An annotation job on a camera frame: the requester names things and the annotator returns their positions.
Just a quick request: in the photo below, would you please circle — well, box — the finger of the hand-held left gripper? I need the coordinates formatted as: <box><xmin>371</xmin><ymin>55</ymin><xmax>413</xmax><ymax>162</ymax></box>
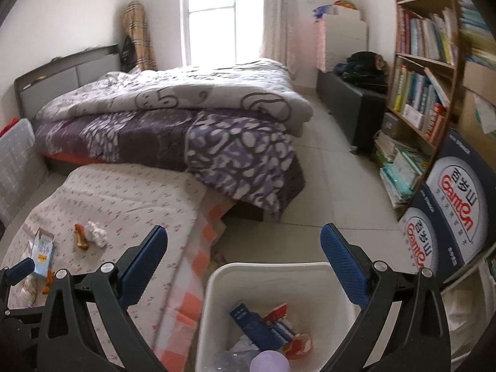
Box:
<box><xmin>0</xmin><ymin>258</ymin><xmax>36</xmax><ymax>291</ymax></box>

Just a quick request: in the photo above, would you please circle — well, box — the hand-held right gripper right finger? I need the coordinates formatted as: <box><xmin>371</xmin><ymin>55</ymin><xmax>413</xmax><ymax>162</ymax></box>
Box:
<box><xmin>320</xmin><ymin>223</ymin><xmax>452</xmax><ymax>372</ymax></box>

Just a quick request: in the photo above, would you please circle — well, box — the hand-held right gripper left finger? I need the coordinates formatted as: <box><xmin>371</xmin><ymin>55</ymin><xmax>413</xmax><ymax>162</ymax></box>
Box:
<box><xmin>37</xmin><ymin>225</ymin><xmax>169</xmax><ymax>372</ymax></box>

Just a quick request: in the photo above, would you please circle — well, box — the light blue carton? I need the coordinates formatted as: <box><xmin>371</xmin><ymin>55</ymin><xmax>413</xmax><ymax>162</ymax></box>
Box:
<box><xmin>30</xmin><ymin>228</ymin><xmax>55</xmax><ymax>279</ymax></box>

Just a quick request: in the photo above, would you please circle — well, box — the white plastic bin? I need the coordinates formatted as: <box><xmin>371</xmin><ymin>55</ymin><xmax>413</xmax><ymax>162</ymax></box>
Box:
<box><xmin>195</xmin><ymin>262</ymin><xmax>363</xmax><ymax>372</ymax></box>

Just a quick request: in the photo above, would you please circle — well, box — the red snack packet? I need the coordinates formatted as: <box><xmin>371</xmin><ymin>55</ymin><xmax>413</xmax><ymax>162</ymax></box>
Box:
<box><xmin>263</xmin><ymin>303</ymin><xmax>313</xmax><ymax>358</ymax></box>

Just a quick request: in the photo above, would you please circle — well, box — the dark blue box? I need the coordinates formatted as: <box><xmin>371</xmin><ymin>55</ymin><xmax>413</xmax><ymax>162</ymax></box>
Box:
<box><xmin>229</xmin><ymin>300</ymin><xmax>286</xmax><ymax>352</ymax></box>

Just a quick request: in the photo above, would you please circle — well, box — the white plastic wrap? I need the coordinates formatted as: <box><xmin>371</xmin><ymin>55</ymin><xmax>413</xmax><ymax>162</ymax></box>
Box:
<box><xmin>211</xmin><ymin>336</ymin><xmax>259</xmax><ymax>372</ymax></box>

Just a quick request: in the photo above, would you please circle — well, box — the small white tissue lump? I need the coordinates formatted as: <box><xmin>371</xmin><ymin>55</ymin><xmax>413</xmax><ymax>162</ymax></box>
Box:
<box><xmin>19</xmin><ymin>278</ymin><xmax>39</xmax><ymax>305</ymax></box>

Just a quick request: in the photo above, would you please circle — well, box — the crumpled white tissue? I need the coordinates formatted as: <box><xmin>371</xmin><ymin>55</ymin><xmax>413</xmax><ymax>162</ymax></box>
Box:
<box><xmin>85</xmin><ymin>221</ymin><xmax>108</xmax><ymax>247</ymax></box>

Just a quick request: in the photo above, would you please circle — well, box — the cherry print tablecloth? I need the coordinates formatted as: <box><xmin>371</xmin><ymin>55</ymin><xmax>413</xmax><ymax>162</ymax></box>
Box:
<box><xmin>0</xmin><ymin>163</ymin><xmax>208</xmax><ymax>372</ymax></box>

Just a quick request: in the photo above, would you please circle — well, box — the orange checked cloth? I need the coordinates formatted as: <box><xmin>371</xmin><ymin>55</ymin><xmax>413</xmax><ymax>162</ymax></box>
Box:
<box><xmin>153</xmin><ymin>192</ymin><xmax>238</xmax><ymax>365</ymax></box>

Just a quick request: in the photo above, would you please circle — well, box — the orange snack wrapper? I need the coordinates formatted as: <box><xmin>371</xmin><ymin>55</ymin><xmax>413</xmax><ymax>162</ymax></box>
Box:
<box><xmin>75</xmin><ymin>224</ymin><xmax>91</xmax><ymax>250</ymax></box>

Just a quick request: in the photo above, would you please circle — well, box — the stack of flat books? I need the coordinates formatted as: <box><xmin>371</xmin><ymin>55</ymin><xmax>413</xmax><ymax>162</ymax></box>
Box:
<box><xmin>374</xmin><ymin>132</ymin><xmax>432</xmax><ymax>208</ymax></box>

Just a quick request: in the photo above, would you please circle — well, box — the lavender rounded object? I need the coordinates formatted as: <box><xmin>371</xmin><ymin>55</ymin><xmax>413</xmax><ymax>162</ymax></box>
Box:
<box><xmin>250</xmin><ymin>351</ymin><xmax>294</xmax><ymax>372</ymax></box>

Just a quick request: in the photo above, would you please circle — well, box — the purple patterned blanket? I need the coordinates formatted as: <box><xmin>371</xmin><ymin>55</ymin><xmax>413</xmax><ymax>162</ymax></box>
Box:
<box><xmin>34</xmin><ymin>108</ymin><xmax>308</xmax><ymax>222</ymax></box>

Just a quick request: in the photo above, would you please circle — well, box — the black bench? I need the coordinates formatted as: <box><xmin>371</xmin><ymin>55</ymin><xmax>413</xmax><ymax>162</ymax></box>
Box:
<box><xmin>316</xmin><ymin>70</ymin><xmax>389</xmax><ymax>153</ymax></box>

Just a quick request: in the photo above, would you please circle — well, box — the row of colourful books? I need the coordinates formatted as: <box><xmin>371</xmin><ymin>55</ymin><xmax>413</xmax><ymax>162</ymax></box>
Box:
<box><xmin>389</xmin><ymin>66</ymin><xmax>452</xmax><ymax>142</ymax></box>

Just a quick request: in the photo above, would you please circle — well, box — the white cartoon print quilt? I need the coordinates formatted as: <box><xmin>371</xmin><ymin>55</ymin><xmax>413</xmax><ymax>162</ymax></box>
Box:
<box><xmin>35</xmin><ymin>58</ymin><xmax>314</xmax><ymax>133</ymax></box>

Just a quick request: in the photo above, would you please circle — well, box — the dark bag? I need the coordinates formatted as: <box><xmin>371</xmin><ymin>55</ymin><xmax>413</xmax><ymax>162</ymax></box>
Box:
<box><xmin>335</xmin><ymin>51</ymin><xmax>389</xmax><ymax>86</ymax></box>

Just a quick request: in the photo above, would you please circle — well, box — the bed with patterned quilts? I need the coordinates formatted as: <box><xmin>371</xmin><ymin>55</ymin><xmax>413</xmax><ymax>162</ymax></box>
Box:
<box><xmin>13</xmin><ymin>44</ymin><xmax>308</xmax><ymax>222</ymax></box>

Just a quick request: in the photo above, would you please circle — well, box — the brown cardboard box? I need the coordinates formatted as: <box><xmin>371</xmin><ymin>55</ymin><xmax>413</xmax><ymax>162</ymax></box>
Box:
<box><xmin>459</xmin><ymin>60</ymin><xmax>496</xmax><ymax>141</ymax></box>

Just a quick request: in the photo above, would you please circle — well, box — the black hanging bag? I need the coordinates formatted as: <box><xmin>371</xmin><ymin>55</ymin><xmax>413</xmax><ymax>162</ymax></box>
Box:
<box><xmin>118</xmin><ymin>36</ymin><xmax>136</xmax><ymax>73</ymax></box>

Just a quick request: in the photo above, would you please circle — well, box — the pink cloth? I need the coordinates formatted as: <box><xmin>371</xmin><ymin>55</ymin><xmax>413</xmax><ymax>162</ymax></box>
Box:
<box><xmin>313</xmin><ymin>19</ymin><xmax>328</xmax><ymax>73</ymax></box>

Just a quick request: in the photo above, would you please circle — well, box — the white cabinet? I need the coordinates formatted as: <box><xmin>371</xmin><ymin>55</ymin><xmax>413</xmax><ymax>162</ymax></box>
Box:
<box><xmin>323</xmin><ymin>8</ymin><xmax>370</xmax><ymax>73</ymax></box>

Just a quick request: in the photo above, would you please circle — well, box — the wooden bookshelf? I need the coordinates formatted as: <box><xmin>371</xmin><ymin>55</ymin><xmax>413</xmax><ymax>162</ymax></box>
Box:
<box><xmin>374</xmin><ymin>0</ymin><xmax>466</xmax><ymax>218</ymax></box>

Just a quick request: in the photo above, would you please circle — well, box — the plaid cloth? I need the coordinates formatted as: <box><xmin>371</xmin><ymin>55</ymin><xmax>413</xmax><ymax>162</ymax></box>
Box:
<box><xmin>123</xmin><ymin>1</ymin><xmax>158</xmax><ymax>73</ymax></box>

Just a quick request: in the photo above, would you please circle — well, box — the row of upright books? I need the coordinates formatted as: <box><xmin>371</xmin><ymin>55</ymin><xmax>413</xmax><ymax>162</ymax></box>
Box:
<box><xmin>395</xmin><ymin>8</ymin><xmax>458</xmax><ymax>65</ymax></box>

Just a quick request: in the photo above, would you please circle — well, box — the white curtain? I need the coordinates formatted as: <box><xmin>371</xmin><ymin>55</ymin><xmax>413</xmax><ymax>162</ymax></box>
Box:
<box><xmin>259</xmin><ymin>0</ymin><xmax>301</xmax><ymax>75</ymax></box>

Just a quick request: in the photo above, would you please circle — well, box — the window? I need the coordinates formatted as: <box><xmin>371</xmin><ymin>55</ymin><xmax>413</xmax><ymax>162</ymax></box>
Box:
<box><xmin>180</xmin><ymin>0</ymin><xmax>272</xmax><ymax>66</ymax></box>

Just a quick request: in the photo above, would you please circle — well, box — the pile of pale books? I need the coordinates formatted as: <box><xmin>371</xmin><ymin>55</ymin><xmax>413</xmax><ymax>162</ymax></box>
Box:
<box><xmin>459</xmin><ymin>0</ymin><xmax>496</xmax><ymax>63</ymax></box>

